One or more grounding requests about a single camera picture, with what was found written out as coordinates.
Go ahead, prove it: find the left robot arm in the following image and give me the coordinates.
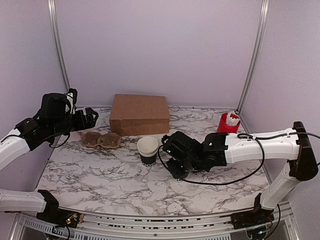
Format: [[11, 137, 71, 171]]
[[0, 88, 99, 223]]

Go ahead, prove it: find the red cup with sugar packets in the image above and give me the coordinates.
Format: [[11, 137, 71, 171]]
[[216, 112, 241, 134]]

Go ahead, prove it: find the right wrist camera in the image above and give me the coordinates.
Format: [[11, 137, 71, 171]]
[[161, 134, 172, 151]]

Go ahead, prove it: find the stack of black paper cups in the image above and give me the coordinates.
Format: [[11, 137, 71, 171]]
[[137, 136, 159, 167]]

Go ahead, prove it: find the aluminium frame post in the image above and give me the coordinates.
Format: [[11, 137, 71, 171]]
[[235, 0, 270, 115], [47, 0, 71, 91]]

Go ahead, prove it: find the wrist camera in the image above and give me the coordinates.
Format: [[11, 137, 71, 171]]
[[65, 88, 78, 112], [161, 134, 172, 151]]

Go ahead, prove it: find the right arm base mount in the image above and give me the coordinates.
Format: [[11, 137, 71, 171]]
[[230, 193, 275, 230]]

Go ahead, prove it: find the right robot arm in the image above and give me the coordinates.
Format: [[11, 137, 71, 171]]
[[161, 121, 319, 224]]

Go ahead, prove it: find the brown pulp cup carrier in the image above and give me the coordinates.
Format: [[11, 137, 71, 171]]
[[81, 131, 122, 149]]

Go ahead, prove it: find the front aluminium rail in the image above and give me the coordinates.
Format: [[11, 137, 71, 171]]
[[9, 202, 301, 240]]

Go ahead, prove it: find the right aluminium frame post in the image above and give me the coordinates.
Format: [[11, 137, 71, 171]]
[[235, 0, 270, 115]]

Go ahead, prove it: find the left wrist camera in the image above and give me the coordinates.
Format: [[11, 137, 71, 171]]
[[65, 88, 78, 112]]

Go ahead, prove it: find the left aluminium frame post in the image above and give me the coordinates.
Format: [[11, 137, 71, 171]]
[[47, 0, 71, 91]]

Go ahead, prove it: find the brown paper bag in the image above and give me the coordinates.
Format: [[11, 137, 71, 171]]
[[109, 94, 171, 137]]

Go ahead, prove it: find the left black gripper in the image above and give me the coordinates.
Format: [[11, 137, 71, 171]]
[[49, 107, 99, 139]]

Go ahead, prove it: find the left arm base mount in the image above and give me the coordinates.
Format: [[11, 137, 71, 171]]
[[36, 189, 81, 228]]

